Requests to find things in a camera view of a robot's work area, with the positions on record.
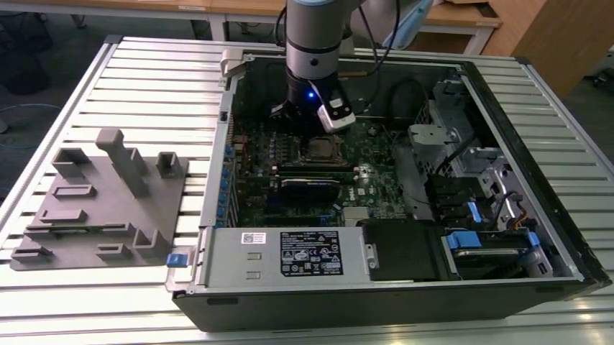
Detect silver CPU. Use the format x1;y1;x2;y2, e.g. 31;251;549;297
309;138;337;160

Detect CPU socket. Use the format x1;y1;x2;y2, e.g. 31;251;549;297
295;133;350;167

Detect black RAM slot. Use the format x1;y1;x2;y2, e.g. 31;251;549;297
278;163;359;173

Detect black graphics card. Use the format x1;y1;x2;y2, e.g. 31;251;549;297
281;176;343;206

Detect green motherboard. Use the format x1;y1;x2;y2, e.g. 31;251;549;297
229;116;415;229

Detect silver chipset heatsink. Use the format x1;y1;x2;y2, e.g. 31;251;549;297
343;206;374;221

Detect black drive bay block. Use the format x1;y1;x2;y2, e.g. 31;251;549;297
425;175;486;220

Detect metal drive cage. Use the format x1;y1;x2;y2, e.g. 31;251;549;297
413;78;544;231

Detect black power supply label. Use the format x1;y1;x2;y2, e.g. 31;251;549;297
279;231;341;277

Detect silver power supply unit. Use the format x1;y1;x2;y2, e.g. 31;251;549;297
206;226;374;287

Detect black fan shroud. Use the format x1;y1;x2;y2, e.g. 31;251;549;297
358;218;455;282

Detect hard disk in blue carrier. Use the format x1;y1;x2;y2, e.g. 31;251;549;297
443;231;541;281

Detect grey parts rack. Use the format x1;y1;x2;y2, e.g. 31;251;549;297
8;128;192;272

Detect black PC case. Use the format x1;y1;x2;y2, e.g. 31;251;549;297
162;48;614;334

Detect wooden cabinet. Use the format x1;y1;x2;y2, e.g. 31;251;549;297
482;0;614;101

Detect black office chair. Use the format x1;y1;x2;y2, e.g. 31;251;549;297
0;10;55;96

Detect dark office chair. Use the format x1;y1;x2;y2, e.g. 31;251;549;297
582;46;614;89

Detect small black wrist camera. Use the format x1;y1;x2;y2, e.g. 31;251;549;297
269;101;290;123

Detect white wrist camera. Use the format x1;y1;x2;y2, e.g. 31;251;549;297
315;93;359;134

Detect looped black cable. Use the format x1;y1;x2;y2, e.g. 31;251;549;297
389;77;427;120

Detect grey case latch handle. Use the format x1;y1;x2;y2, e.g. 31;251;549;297
219;49;247;78

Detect silver metal bracket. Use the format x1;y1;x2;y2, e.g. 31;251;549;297
407;124;462;155

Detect thick black cable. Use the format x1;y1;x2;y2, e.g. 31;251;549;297
434;131;479;177

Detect coloured wire bundle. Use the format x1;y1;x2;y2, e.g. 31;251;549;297
507;210;530;231

